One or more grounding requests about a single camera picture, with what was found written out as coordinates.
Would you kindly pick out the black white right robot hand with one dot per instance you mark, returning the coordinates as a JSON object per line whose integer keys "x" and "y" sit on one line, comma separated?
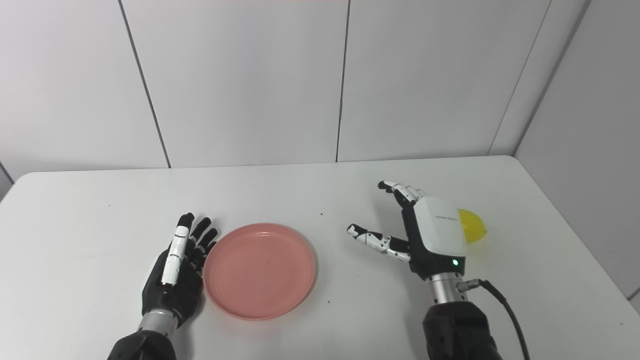
{"x": 437, "y": 235}

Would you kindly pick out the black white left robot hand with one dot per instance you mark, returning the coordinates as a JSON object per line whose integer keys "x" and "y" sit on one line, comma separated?
{"x": 172, "y": 295}

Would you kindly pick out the yellow lemon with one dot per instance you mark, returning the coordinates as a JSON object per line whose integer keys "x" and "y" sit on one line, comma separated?
{"x": 474, "y": 226}

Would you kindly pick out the pink round plate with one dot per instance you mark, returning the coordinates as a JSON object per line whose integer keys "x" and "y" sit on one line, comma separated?
{"x": 260, "y": 272}

